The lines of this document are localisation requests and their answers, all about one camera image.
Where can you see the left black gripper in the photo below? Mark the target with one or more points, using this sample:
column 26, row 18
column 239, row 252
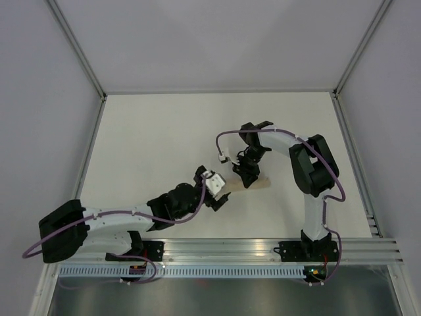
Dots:
column 216, row 203

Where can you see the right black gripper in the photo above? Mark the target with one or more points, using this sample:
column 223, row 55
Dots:
column 248, row 176

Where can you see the beige cloth napkin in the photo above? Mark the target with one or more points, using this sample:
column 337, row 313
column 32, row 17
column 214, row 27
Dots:
column 236, row 185

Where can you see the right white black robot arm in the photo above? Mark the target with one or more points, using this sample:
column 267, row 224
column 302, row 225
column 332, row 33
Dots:
column 314, row 171

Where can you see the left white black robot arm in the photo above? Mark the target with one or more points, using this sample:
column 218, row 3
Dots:
column 75, row 231

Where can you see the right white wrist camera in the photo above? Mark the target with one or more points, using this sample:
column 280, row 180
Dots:
column 226, row 156

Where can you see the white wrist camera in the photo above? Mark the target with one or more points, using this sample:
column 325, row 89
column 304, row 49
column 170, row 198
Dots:
column 226, row 156
column 214, row 182

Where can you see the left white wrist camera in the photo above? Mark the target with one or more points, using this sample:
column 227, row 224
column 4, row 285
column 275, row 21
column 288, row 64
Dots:
column 214, row 182

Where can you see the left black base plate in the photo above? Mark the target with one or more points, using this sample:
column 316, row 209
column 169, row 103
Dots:
column 152, row 250

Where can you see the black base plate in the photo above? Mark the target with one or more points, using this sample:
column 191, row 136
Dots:
column 152, row 250
column 298, row 251

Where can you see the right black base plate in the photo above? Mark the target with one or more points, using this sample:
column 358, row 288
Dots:
column 298, row 251

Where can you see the white slotted cable duct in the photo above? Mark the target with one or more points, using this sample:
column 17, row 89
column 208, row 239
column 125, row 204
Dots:
column 183, row 271

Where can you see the aluminium mounting rail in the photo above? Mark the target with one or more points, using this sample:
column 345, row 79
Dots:
column 360, row 251

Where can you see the left aluminium frame post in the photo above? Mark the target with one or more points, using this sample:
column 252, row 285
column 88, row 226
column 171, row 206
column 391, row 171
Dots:
column 75, row 46

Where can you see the aluminium frame post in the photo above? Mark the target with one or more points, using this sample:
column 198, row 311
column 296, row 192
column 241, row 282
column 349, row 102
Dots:
column 75, row 46
column 363, row 44

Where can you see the right aluminium frame post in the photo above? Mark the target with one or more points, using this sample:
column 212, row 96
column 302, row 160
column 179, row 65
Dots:
column 363, row 44

